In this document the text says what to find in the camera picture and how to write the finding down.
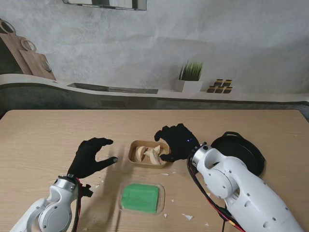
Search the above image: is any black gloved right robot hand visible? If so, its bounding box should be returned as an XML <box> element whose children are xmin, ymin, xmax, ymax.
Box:
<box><xmin>154</xmin><ymin>123</ymin><xmax>201</xmax><ymax>164</ymax></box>

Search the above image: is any black cast iron skillet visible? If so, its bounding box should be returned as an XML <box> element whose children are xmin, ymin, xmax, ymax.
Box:
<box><xmin>211</xmin><ymin>131</ymin><xmax>266</xmax><ymax>177</ymax></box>

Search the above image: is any red black arm cable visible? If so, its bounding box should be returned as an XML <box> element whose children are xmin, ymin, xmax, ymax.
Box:
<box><xmin>187</xmin><ymin>158</ymin><xmax>245</xmax><ymax>232</ymax></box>
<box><xmin>71</xmin><ymin>178</ymin><xmax>84</xmax><ymax>232</ymax></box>

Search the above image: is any clear lid with green insert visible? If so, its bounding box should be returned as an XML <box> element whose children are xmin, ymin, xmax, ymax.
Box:
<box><xmin>117</xmin><ymin>182</ymin><xmax>166</xmax><ymax>216</ymax></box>

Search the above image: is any brown paper food container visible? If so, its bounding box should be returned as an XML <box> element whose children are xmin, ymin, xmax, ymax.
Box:
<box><xmin>127</xmin><ymin>140</ymin><xmax>173</xmax><ymax>169</ymax></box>

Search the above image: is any metal wall shelf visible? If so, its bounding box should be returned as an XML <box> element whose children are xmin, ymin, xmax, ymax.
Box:
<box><xmin>62</xmin><ymin>0</ymin><xmax>147</xmax><ymax>12</ymax></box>

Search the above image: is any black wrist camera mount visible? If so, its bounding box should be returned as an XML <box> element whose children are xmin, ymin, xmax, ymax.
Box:
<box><xmin>81</xmin><ymin>184</ymin><xmax>94</xmax><ymax>198</ymax></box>

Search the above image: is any small wooden cutting board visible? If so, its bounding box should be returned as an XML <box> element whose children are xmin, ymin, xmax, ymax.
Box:
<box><xmin>19</xmin><ymin>38</ymin><xmax>56</xmax><ymax>81</ymax></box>

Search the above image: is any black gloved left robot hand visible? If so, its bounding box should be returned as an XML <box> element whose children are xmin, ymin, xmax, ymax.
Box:
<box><xmin>67</xmin><ymin>137</ymin><xmax>119</xmax><ymax>179</ymax></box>

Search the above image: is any dark long knife tray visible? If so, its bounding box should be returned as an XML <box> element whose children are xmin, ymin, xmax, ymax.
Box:
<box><xmin>67</xmin><ymin>83</ymin><xmax>159</xmax><ymax>95</ymax></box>

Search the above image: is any green plant in white pot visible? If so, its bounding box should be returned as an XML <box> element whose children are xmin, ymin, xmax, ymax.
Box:
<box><xmin>174</xmin><ymin>60</ymin><xmax>204</xmax><ymax>93</ymax></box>

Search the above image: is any large wooden cutting board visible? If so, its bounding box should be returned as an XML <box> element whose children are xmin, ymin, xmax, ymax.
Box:
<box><xmin>0</xmin><ymin>18</ymin><xmax>32</xmax><ymax>75</ymax></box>

